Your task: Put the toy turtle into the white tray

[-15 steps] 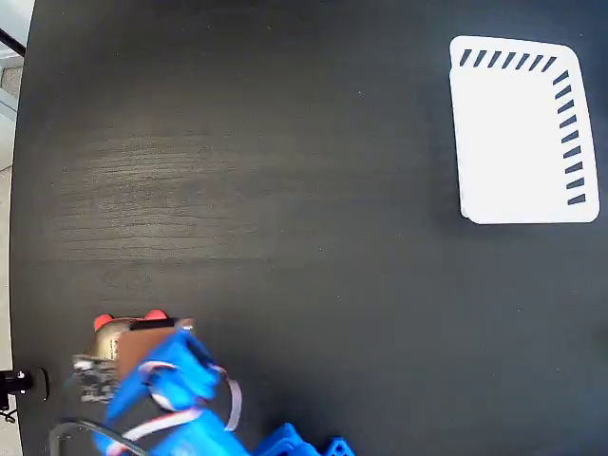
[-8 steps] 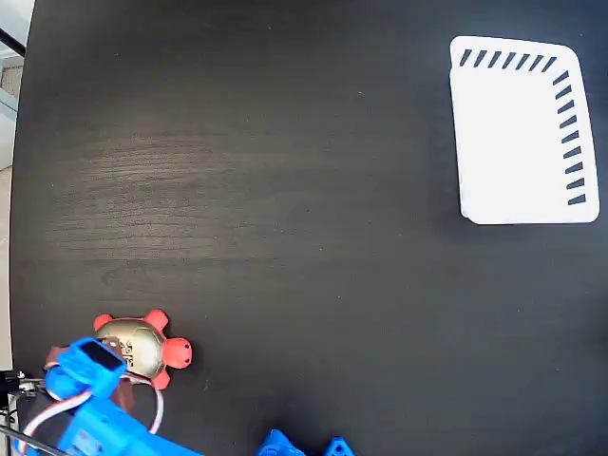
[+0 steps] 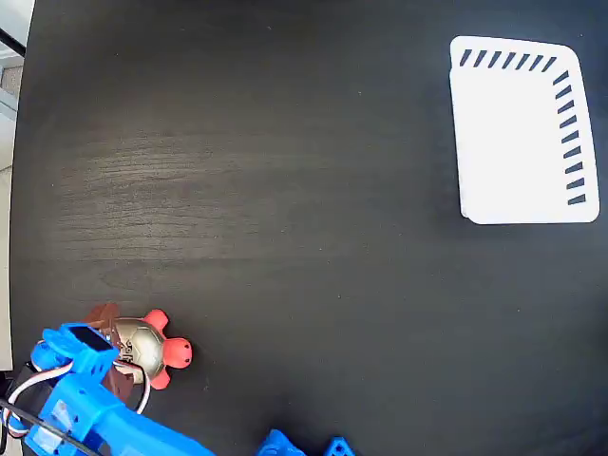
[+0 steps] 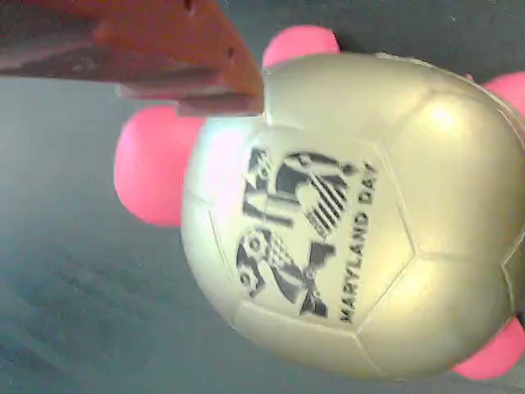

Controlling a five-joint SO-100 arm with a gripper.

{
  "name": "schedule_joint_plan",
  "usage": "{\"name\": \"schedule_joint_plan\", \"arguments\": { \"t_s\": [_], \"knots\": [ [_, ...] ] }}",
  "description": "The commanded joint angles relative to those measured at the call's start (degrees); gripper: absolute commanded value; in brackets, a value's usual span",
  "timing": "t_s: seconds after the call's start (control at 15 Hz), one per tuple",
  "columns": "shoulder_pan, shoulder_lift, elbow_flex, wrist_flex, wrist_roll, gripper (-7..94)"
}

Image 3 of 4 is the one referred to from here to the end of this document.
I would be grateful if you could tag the black metal bar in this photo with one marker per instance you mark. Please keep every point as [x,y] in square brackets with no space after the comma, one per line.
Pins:
[12,41]

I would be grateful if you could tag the red turtle toy gold shell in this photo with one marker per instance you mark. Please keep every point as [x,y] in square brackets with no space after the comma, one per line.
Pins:
[147,349]

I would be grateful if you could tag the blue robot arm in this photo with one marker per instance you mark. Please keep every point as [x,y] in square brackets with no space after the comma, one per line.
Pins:
[119,427]

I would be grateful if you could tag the black table clamp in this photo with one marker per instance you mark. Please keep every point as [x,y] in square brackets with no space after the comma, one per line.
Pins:
[7,380]

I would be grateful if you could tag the white slotted tray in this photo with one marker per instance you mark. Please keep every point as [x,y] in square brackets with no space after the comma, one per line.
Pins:
[513,142]

